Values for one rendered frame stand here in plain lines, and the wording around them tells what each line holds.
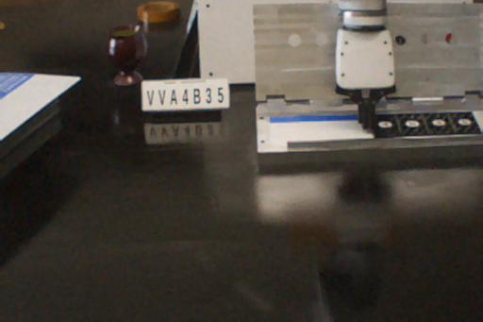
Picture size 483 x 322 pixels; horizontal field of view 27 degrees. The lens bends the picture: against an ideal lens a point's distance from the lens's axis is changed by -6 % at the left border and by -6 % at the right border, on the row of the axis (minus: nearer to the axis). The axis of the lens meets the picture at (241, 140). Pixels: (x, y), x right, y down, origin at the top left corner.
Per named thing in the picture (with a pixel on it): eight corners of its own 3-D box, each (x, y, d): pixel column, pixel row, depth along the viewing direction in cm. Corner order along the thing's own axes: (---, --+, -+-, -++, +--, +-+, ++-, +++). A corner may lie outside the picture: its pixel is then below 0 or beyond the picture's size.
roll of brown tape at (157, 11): (153, 8, 265) (152, -1, 264) (188, 12, 261) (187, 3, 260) (129, 20, 257) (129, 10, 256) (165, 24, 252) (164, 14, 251)
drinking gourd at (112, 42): (130, 92, 210) (126, 39, 206) (99, 85, 215) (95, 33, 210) (157, 78, 216) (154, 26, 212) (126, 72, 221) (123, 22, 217)
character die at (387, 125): (374, 142, 177) (374, 135, 177) (368, 120, 186) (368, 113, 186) (402, 142, 177) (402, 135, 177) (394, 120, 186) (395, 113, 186)
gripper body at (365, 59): (335, 24, 174) (338, 91, 176) (395, 23, 174) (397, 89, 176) (332, 20, 182) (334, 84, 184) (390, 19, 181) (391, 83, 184)
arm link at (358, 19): (338, 11, 173) (339, 28, 174) (390, 10, 173) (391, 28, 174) (334, 8, 182) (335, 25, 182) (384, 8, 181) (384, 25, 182)
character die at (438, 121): (429, 140, 177) (429, 133, 177) (421, 118, 186) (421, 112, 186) (456, 139, 177) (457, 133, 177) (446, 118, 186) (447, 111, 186)
